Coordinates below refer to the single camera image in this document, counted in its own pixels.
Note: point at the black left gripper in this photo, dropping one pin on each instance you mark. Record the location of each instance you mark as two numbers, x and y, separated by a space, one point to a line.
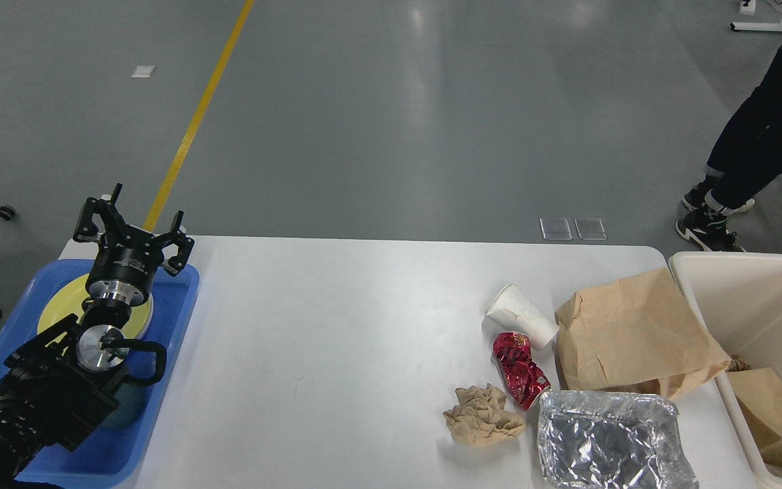
126 264

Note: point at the yellow plastic plate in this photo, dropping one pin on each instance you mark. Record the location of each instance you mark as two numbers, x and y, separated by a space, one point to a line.
70 299

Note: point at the red foil wrapper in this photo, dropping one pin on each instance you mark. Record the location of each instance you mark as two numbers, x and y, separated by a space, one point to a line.
524 380

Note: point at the brown paper bag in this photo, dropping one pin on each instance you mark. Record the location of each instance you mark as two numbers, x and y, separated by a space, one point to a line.
637 334
759 394

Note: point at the dark teal mug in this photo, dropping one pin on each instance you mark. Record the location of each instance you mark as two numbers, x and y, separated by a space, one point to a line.
132 401

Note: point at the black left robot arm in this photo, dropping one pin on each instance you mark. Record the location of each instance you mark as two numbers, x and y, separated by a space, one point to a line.
62 384

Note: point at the pale green plate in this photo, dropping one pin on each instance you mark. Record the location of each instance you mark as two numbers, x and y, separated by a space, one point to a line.
149 309

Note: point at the blue plastic tray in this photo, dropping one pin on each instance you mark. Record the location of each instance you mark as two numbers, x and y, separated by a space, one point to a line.
109 458

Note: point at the crushed white paper cup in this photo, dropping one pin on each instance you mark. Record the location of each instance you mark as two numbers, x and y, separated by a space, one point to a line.
516 313

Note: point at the crumpled brown paper ball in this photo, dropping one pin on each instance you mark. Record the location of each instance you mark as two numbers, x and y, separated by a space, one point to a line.
480 418

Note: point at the clear floor plate left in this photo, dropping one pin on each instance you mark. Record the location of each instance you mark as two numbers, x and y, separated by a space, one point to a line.
556 229

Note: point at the clear floor plate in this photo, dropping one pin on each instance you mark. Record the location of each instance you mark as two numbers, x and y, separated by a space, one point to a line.
556 229
590 229

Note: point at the clear floor plate right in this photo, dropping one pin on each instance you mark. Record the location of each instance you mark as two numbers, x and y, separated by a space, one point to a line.
590 229

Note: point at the silver foil bag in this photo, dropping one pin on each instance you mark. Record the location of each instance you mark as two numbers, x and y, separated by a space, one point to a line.
611 440

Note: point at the white plastic bin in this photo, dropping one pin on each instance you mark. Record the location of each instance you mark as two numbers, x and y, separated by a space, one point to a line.
738 297

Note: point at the person in dark trousers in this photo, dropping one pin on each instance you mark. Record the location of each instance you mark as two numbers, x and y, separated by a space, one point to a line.
746 158

